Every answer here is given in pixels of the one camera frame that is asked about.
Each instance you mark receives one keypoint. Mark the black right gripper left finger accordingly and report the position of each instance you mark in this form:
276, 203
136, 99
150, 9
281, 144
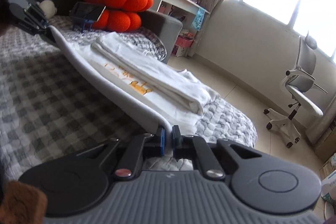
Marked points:
140, 148

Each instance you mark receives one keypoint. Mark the grey checkered quilt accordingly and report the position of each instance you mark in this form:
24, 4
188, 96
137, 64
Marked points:
48, 109

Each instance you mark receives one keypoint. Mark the pink storage box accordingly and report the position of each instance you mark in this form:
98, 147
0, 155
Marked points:
182, 44

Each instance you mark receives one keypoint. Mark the brown fuzzy sleeve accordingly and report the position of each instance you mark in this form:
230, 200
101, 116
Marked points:
23, 203

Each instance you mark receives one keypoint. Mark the white t-shirt orange print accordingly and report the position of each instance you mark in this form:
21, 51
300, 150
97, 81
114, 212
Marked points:
177, 95

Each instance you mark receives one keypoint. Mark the orange pumpkin plush cushion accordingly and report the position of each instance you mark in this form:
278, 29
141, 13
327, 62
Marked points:
120, 15

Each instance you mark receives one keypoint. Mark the white office chair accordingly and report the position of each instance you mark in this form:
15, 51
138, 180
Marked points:
297, 82

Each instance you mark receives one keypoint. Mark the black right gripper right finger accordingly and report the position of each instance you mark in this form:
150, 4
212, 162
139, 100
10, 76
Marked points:
196, 149

